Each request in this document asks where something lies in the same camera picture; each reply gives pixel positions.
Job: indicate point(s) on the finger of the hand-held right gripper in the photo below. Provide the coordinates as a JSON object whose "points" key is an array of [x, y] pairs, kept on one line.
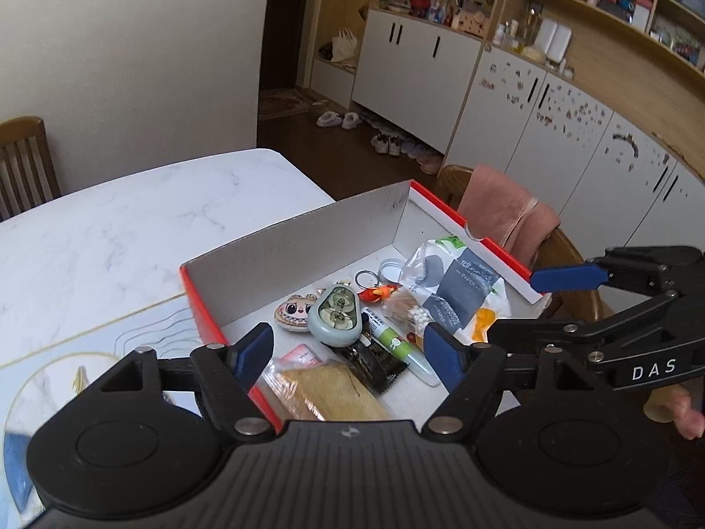
{"points": [[564, 278], [529, 336]]}

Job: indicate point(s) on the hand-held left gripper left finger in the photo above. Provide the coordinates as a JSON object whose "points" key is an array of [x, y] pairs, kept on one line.
{"points": [[252, 355]]}

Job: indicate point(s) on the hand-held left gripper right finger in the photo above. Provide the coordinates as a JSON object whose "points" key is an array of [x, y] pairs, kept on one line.
{"points": [[445, 355]]}

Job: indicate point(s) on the small pink packet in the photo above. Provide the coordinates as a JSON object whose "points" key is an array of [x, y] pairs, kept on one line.
{"points": [[300, 355]]}

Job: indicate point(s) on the green white glue tube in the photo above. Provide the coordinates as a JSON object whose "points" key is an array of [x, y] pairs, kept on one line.
{"points": [[396, 347]]}

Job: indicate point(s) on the bag of cotton swabs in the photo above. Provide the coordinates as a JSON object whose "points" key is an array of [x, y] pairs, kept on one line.
{"points": [[405, 308]]}

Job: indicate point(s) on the clear bag with snacks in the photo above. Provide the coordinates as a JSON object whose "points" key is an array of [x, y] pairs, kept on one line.
{"points": [[462, 286]]}

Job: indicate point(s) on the black snack packet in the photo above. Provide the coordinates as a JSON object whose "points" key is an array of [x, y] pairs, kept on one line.
{"points": [[374, 366]]}

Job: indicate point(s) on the bread slice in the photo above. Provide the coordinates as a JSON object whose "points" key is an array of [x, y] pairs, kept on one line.
{"points": [[325, 397]]}

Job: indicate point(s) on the round tealight tin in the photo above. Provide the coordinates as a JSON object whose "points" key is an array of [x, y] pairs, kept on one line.
{"points": [[392, 271]]}

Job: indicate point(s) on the red cardboard box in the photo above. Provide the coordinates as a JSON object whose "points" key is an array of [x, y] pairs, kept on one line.
{"points": [[330, 242]]}

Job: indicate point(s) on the person's right hand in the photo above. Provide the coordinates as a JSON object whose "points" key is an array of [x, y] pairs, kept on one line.
{"points": [[686, 413]]}

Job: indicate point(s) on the round back wooden chair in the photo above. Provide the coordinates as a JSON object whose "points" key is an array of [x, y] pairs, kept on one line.
{"points": [[567, 253]]}

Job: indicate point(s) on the pink towel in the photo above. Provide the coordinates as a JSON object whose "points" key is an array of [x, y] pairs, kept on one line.
{"points": [[501, 209]]}

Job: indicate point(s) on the printed blue table mat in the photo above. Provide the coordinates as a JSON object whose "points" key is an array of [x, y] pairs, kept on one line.
{"points": [[55, 341]]}

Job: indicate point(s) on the white sneaker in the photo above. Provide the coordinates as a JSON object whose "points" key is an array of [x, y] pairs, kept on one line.
{"points": [[379, 143], [396, 145]]}

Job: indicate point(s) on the white rounded appliance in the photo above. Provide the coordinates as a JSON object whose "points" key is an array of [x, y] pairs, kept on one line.
{"points": [[553, 41]]}

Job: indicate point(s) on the pale slipper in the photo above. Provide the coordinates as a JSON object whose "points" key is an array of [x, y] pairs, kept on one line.
{"points": [[351, 120], [329, 119]]}

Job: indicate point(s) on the patterned door rug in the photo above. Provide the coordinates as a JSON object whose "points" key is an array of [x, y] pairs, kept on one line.
{"points": [[292, 103]]}

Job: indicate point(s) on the brown wooden slat chair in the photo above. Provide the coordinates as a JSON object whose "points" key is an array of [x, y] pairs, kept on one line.
{"points": [[25, 171]]}

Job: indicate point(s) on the red plush toy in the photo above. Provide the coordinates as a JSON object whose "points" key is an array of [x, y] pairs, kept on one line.
{"points": [[421, 0]]}

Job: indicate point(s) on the white tote bag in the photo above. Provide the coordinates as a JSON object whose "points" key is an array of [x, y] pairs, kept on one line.
{"points": [[344, 45]]}

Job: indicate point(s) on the dark wooden door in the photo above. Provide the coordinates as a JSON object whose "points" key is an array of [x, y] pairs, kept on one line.
{"points": [[281, 16]]}

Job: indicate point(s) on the white wooden wall unit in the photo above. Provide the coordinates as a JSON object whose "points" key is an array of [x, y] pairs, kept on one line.
{"points": [[578, 138]]}

